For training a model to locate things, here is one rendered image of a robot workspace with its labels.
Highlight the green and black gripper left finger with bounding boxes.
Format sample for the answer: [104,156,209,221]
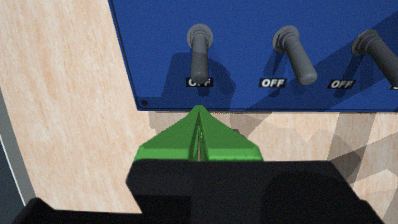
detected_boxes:
[132,105,199,163]

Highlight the blue switch panel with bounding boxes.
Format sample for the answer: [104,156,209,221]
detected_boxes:
[108,0,398,112]

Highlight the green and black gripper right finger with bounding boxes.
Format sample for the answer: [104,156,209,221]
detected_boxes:
[199,105,264,161]

